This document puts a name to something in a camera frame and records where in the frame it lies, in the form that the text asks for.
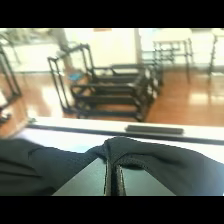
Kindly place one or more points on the black metal rack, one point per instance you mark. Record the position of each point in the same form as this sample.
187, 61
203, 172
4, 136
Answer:
110, 90

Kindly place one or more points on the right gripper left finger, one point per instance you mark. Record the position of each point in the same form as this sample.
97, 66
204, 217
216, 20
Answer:
87, 181

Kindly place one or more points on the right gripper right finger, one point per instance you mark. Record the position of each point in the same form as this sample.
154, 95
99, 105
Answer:
141, 183

